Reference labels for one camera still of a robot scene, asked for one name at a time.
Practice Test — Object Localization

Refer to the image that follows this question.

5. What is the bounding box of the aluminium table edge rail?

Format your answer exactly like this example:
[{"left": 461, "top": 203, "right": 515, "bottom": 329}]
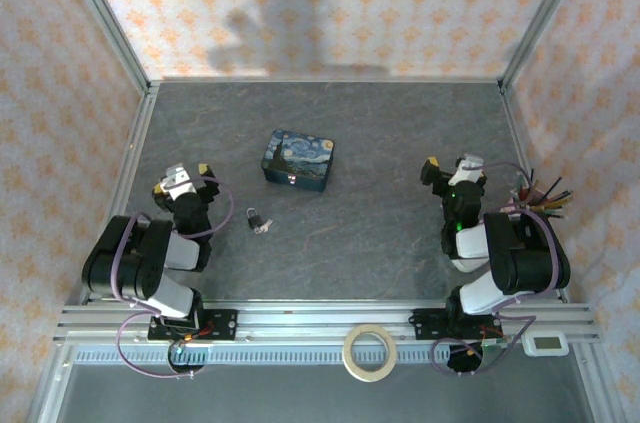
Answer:
[{"left": 53, "top": 300, "right": 600, "bottom": 345}]

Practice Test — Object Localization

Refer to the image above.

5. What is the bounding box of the masking tape roll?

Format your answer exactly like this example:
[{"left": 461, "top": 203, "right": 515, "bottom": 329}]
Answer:
[{"left": 342, "top": 323, "right": 400, "bottom": 383}]

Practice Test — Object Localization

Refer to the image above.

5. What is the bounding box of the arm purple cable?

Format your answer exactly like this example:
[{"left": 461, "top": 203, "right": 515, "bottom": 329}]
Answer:
[
  {"left": 113, "top": 177, "right": 236, "bottom": 380},
  {"left": 431, "top": 158, "right": 565, "bottom": 377}
]

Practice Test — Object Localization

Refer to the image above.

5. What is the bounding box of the white digital timer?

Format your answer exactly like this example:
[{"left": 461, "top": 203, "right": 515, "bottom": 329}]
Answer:
[{"left": 521, "top": 331, "right": 570, "bottom": 358}]

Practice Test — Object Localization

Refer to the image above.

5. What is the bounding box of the aluminium frame post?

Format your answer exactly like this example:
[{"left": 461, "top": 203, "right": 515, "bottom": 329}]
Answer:
[
  {"left": 53, "top": 0, "right": 152, "bottom": 93},
  {"left": 499, "top": 0, "right": 597, "bottom": 90}
]

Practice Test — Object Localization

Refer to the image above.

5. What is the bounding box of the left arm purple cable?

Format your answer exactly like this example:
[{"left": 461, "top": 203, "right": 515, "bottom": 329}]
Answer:
[{"left": 113, "top": 177, "right": 236, "bottom": 380}]

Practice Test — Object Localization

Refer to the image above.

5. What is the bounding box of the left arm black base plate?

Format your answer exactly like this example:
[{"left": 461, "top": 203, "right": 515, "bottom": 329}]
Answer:
[{"left": 148, "top": 309, "right": 239, "bottom": 342}]

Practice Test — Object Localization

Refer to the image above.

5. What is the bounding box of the dark blue pencil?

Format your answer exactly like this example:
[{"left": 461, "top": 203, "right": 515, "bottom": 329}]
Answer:
[{"left": 542, "top": 175, "right": 564, "bottom": 200}]

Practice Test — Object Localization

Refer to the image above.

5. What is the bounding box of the slotted grey cable duct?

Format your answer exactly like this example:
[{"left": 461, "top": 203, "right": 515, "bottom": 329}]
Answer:
[{"left": 73, "top": 347, "right": 501, "bottom": 365}]

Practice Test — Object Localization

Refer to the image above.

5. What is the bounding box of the starry night painted tin box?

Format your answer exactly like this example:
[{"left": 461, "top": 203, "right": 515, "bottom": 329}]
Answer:
[{"left": 260, "top": 129, "right": 337, "bottom": 193}]

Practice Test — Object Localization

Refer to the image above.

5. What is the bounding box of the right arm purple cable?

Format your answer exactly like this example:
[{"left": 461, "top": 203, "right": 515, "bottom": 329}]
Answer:
[{"left": 431, "top": 158, "right": 565, "bottom": 377}]

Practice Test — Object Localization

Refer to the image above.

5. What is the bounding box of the yellow pencil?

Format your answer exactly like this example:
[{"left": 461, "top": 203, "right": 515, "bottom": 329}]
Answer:
[{"left": 542, "top": 191, "right": 575, "bottom": 209}]

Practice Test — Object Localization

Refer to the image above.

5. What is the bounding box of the aluminium side rail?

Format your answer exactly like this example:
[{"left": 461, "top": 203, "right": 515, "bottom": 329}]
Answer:
[
  {"left": 498, "top": 85, "right": 570, "bottom": 303},
  {"left": 79, "top": 85, "right": 160, "bottom": 305}
]

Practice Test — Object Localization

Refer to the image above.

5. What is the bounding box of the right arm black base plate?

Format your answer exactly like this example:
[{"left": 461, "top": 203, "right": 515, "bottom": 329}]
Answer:
[{"left": 412, "top": 307, "right": 502, "bottom": 342}]

